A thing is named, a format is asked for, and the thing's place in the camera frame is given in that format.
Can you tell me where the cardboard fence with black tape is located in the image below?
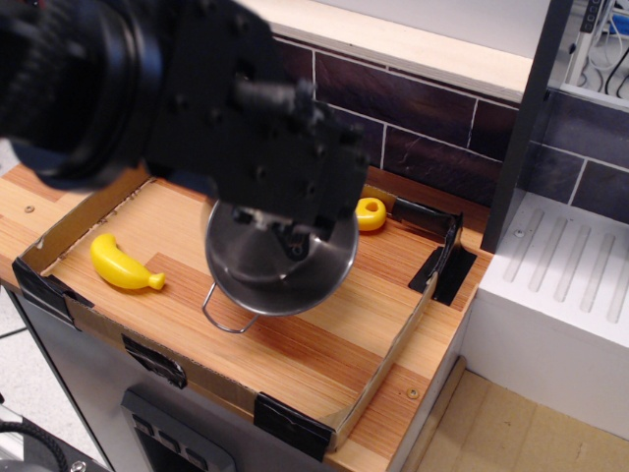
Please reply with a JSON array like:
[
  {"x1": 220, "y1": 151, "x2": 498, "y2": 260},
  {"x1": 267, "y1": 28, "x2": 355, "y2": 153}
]
[{"x1": 1, "y1": 166, "x2": 490, "y2": 471}]

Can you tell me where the white toy sink drainboard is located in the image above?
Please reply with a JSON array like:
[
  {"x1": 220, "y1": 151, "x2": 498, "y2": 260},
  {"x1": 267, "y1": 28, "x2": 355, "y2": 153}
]
[{"x1": 462, "y1": 194, "x2": 628, "y2": 439}]

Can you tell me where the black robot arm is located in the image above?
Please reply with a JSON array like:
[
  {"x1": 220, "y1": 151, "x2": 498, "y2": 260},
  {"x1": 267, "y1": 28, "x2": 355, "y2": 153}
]
[{"x1": 1, "y1": 1, "x2": 369, "y2": 247}]

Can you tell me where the dark grey vertical post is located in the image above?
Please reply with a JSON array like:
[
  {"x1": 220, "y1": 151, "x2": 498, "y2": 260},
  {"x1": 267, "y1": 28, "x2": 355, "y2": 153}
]
[{"x1": 482, "y1": 0, "x2": 573, "y2": 254}]

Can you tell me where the stainless steel pot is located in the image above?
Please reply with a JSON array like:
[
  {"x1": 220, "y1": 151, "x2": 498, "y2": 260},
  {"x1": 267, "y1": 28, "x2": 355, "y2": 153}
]
[{"x1": 201, "y1": 202, "x2": 359, "y2": 334}]

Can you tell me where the grey oven control panel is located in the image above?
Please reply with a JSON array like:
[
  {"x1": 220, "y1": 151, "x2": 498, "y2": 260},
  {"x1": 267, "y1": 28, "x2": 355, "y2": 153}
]
[{"x1": 121, "y1": 389, "x2": 237, "y2": 472}]

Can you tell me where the yellow plastic toy banana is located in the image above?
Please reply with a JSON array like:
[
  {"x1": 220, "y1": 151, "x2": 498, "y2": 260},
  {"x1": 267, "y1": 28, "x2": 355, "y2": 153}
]
[{"x1": 89, "y1": 233, "x2": 166, "y2": 290}]

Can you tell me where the yellow handled toy knife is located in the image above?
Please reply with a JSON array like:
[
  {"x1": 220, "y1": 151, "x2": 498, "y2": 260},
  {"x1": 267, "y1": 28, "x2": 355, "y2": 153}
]
[{"x1": 355, "y1": 197, "x2": 387, "y2": 232}]

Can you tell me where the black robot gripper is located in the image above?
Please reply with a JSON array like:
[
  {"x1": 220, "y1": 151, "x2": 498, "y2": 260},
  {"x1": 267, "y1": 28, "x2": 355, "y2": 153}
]
[{"x1": 144, "y1": 1, "x2": 369, "y2": 262}]

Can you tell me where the light wooden shelf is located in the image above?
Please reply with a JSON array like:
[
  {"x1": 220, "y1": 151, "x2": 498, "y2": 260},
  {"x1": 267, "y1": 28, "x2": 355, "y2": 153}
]
[{"x1": 242, "y1": 0, "x2": 532, "y2": 102}]

